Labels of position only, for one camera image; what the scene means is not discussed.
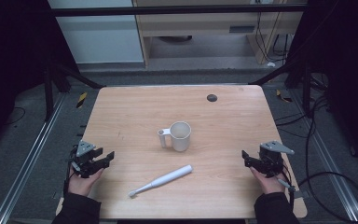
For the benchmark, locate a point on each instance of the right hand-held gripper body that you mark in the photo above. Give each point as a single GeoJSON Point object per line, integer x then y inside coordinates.
{"type": "Point", "coordinates": [270, 160]}

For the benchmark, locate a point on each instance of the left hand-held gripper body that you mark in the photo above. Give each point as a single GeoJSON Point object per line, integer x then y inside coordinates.
{"type": "Point", "coordinates": [83, 163]}

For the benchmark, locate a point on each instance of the person's left hand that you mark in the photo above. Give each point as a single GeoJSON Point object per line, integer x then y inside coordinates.
{"type": "Point", "coordinates": [81, 185]}

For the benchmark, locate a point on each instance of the person's right hand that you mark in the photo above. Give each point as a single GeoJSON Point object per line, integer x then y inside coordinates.
{"type": "Point", "coordinates": [270, 185]}

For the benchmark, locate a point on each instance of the yellow black striped tape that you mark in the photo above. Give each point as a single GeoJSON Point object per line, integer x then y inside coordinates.
{"type": "Point", "coordinates": [283, 97]}
{"type": "Point", "coordinates": [81, 100]}

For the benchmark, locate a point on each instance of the white electric toothbrush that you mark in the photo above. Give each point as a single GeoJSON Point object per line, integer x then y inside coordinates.
{"type": "Point", "coordinates": [164, 179]}

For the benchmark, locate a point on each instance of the dark round table grommet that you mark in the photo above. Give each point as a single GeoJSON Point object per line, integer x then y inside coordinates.
{"type": "Point", "coordinates": [212, 98]}

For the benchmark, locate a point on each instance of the black metal stand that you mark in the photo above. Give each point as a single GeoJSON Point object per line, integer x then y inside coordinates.
{"type": "Point", "coordinates": [49, 93]}
{"type": "Point", "coordinates": [306, 90]}

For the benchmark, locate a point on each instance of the small white object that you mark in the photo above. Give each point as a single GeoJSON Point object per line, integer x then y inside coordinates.
{"type": "Point", "coordinates": [271, 64]}

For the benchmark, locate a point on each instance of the white cabinet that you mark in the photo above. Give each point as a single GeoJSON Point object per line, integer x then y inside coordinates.
{"type": "Point", "coordinates": [99, 37]}

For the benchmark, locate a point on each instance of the light wooden desk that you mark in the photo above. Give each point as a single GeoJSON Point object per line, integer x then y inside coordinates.
{"type": "Point", "coordinates": [199, 26]}

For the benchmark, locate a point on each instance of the aluminium floor rail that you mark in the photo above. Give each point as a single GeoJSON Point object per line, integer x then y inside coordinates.
{"type": "Point", "coordinates": [28, 161]}
{"type": "Point", "coordinates": [332, 165]}

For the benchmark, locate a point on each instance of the black horizontal frame bar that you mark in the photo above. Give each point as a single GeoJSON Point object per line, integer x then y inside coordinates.
{"type": "Point", "coordinates": [167, 11]}

